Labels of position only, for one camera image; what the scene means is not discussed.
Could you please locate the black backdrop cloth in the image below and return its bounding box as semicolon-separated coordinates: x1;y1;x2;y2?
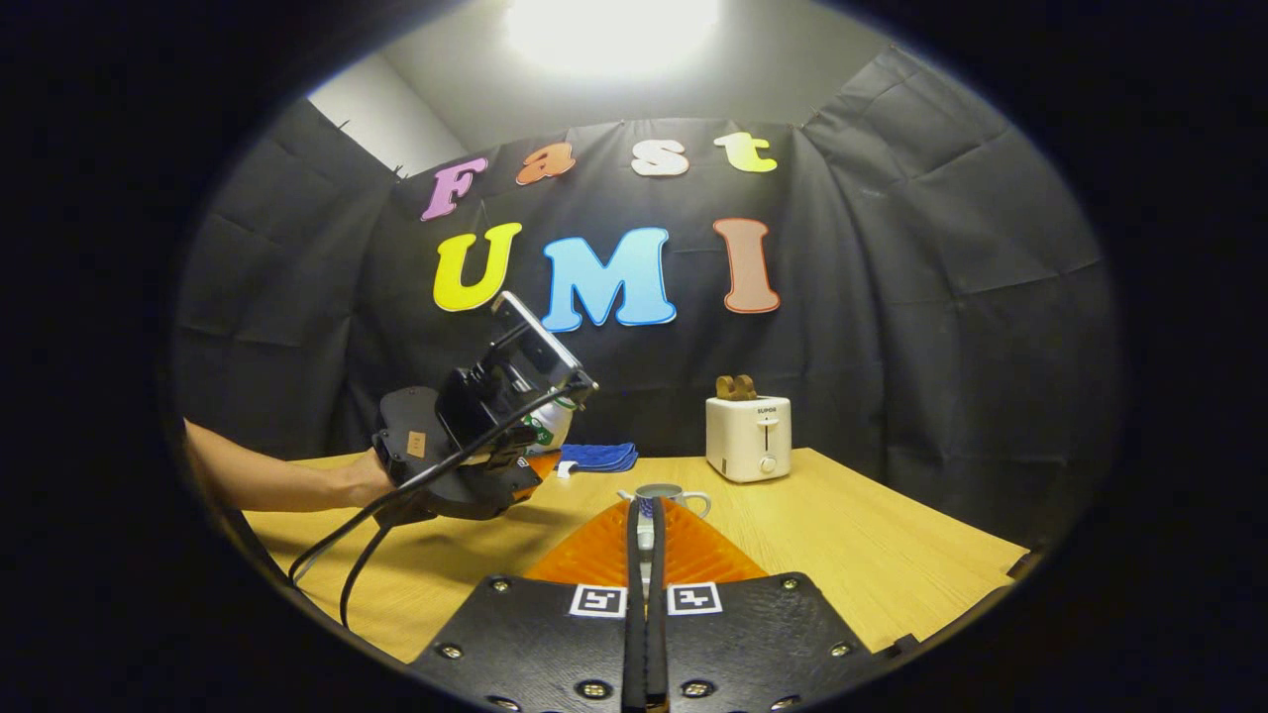
168;45;1125;551

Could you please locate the white plastic water bottle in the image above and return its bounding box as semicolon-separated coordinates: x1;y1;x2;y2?
522;394;578;457

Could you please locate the ceiling light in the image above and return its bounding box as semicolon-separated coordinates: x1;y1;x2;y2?
505;0;722;80

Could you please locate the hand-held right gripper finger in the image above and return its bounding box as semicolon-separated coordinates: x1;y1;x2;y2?
408;498;647;713
646;498;888;713

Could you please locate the blue folded towel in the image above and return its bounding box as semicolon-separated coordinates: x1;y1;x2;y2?
555;442;640;480

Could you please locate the white toaster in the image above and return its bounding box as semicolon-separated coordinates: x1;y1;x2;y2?
705;395;793;484

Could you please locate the white blue floral teacup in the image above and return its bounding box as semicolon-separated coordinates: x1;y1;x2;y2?
616;482;712;521

